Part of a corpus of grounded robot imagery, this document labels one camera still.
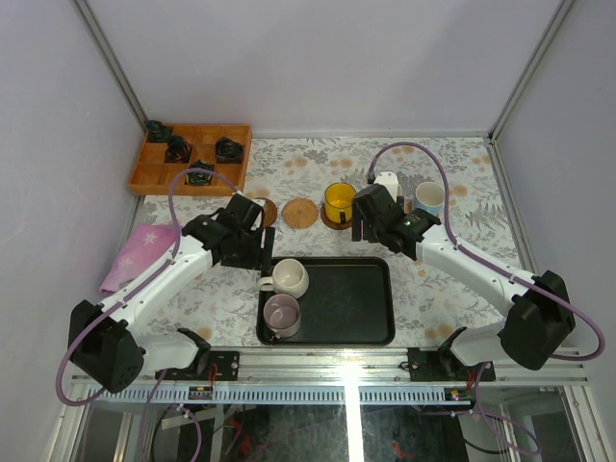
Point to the left aluminium frame post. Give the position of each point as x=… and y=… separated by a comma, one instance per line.
x=110, y=59

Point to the right aluminium frame post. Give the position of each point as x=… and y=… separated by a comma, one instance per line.
x=537, y=56

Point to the black serving tray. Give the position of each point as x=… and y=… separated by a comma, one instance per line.
x=348, y=303

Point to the purple princess print cloth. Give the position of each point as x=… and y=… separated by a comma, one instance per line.
x=144, y=246

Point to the black green rolled item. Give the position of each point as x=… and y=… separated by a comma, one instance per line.
x=200, y=174

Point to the wooden compartment tray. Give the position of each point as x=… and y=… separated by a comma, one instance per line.
x=154, y=169

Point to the dark wooden coaster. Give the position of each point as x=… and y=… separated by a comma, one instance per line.
x=332, y=224
x=270, y=210

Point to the black rolled item corner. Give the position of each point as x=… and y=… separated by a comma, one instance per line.
x=155, y=126

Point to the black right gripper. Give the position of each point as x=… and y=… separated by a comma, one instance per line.
x=357, y=218

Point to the aluminium frame post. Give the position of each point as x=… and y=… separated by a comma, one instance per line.
x=537, y=56
x=110, y=59

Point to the black rolled item right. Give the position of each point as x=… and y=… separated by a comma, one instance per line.
x=229, y=151

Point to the cream white mug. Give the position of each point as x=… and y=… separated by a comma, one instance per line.
x=288, y=277

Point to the light blue mug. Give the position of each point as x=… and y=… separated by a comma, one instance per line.
x=430, y=197

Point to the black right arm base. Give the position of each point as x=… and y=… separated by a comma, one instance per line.
x=436, y=365

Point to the lilac purple mug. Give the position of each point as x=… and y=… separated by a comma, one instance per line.
x=282, y=316

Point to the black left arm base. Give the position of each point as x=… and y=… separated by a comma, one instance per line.
x=212, y=366

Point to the woven rattan coaster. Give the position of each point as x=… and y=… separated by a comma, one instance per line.
x=300, y=213

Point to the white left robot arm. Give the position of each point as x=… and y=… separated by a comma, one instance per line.
x=109, y=340

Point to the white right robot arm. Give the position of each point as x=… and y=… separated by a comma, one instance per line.
x=534, y=325

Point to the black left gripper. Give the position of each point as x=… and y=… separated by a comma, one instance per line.
x=265, y=247

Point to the yellow enamel mug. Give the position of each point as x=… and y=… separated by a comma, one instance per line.
x=338, y=199

